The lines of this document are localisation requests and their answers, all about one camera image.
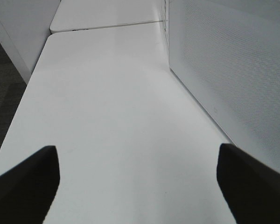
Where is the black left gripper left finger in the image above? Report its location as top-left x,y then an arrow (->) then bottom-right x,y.
0,146 -> 60,224

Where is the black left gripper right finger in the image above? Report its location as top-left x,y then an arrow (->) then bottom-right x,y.
217,143 -> 280,224

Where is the white microwave door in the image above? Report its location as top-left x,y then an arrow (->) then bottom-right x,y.
168,0 -> 280,172

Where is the white adjacent table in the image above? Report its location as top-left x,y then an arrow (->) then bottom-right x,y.
50,0 -> 162,34

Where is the white microwave oven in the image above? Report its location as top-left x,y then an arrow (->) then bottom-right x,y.
159,0 -> 169,48

